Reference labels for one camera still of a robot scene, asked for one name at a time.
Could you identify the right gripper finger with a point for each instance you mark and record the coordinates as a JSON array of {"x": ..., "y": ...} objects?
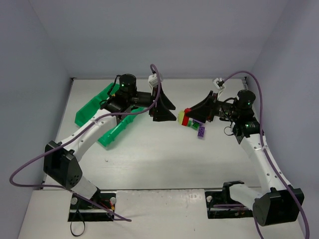
[
  {"x": 199, "y": 115},
  {"x": 207, "y": 101}
]

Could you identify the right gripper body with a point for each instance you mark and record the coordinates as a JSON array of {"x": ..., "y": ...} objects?
[{"x": 212, "y": 107}]

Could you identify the purple rectangular lego brick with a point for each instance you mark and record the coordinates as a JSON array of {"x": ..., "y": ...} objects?
[{"x": 201, "y": 132}]

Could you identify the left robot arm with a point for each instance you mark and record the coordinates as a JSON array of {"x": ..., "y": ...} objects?
[{"x": 61, "y": 161}]

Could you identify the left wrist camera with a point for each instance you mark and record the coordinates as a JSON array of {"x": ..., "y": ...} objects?
[{"x": 153, "y": 81}]

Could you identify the green compartment tray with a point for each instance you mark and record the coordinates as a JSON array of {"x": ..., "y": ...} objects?
[{"x": 89, "y": 110}]

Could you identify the lime half round lego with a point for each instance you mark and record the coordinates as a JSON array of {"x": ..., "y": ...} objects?
[{"x": 180, "y": 117}]

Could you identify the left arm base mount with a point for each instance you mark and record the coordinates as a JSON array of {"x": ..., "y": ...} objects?
[{"x": 83, "y": 211}]

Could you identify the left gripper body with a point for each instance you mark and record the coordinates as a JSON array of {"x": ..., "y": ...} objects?
[{"x": 154, "y": 105}]

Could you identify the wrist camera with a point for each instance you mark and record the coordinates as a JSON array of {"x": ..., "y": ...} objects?
[
  {"x": 219, "y": 84},
  {"x": 153, "y": 81}
]

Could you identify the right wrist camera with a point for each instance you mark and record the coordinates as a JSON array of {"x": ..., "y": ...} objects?
[{"x": 219, "y": 84}]

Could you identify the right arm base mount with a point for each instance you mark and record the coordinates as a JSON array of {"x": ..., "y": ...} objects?
[{"x": 218, "y": 207}]

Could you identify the green square lego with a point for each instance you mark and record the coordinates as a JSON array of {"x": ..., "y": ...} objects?
[{"x": 196, "y": 125}]

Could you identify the red lego brick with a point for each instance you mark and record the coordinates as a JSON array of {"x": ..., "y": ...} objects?
[{"x": 185, "y": 119}]

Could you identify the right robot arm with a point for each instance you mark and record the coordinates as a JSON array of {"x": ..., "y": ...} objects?
[{"x": 278, "y": 200}]

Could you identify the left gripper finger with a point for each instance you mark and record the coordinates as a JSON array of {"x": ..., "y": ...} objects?
[
  {"x": 160, "y": 116},
  {"x": 164, "y": 102}
]

